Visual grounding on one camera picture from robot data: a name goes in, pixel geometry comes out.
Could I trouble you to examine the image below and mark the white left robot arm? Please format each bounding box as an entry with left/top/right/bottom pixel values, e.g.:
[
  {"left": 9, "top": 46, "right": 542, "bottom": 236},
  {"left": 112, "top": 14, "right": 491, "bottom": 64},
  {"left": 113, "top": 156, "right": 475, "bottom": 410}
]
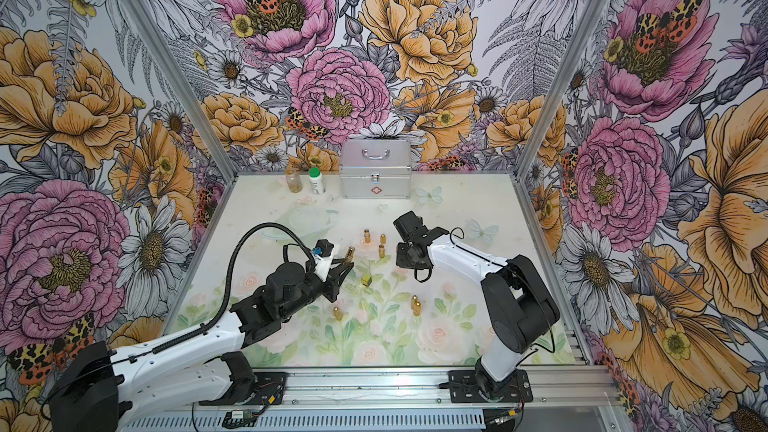
[{"left": 48, "top": 259, "right": 353, "bottom": 431}]

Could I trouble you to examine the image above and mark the white bottle green cap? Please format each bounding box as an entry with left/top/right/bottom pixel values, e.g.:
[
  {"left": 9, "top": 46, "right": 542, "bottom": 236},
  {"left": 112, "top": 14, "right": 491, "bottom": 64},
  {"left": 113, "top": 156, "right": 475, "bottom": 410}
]
[{"left": 308, "top": 167, "right": 326, "bottom": 195}]

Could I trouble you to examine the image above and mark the gold lipstick pair upper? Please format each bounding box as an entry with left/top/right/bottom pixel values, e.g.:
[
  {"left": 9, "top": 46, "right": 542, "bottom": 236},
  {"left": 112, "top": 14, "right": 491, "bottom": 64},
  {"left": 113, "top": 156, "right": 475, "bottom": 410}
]
[{"left": 344, "top": 246, "right": 355, "bottom": 264}]

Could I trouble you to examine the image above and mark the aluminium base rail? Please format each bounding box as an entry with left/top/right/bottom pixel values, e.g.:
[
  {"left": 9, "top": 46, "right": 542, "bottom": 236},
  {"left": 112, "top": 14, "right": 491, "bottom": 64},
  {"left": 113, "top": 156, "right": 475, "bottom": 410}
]
[{"left": 130, "top": 365, "right": 632, "bottom": 431}]

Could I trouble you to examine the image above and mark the silver aluminium first aid case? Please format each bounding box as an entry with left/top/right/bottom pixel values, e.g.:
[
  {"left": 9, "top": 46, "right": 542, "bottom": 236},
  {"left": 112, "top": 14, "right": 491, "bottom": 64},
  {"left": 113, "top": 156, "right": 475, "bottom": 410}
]
[{"left": 339, "top": 139, "right": 412, "bottom": 199}]

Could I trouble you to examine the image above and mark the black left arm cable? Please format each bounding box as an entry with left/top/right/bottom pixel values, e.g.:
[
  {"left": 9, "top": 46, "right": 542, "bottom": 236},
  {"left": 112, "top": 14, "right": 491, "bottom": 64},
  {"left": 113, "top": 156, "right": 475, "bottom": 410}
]
[{"left": 149, "top": 221, "right": 316, "bottom": 352}]

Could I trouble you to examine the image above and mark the gold lipstick pair lower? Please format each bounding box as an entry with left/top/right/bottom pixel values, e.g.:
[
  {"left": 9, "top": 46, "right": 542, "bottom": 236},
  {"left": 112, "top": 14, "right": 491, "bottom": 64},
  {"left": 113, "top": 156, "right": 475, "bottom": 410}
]
[{"left": 410, "top": 295, "right": 422, "bottom": 317}]

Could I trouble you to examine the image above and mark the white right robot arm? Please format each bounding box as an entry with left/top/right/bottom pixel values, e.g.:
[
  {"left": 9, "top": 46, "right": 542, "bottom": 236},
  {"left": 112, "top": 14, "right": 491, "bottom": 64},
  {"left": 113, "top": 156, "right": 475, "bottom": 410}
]
[{"left": 393, "top": 211, "right": 561, "bottom": 404}]

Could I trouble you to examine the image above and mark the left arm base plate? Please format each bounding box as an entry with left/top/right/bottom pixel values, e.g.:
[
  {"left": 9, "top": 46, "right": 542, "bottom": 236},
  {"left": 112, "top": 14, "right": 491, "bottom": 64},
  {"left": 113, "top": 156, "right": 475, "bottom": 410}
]
[{"left": 199, "top": 372, "right": 288, "bottom": 406}]

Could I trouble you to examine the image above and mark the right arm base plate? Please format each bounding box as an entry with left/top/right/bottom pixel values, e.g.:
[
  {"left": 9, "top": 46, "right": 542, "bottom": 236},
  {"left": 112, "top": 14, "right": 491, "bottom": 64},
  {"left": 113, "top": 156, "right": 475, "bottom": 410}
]
[{"left": 440, "top": 369, "right": 534, "bottom": 404}]

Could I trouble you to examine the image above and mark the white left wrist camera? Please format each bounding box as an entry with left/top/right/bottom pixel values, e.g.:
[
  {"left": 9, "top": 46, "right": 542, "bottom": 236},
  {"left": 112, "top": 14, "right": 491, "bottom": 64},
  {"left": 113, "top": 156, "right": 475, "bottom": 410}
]
[{"left": 312, "top": 239, "right": 338, "bottom": 282}]

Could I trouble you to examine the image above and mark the gold lipstick pair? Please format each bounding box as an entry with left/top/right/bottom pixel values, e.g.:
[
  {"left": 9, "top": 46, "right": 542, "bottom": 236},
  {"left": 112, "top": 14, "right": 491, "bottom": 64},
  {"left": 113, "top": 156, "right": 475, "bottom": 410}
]
[
  {"left": 344, "top": 246, "right": 355, "bottom": 264},
  {"left": 410, "top": 295, "right": 422, "bottom": 317}
]

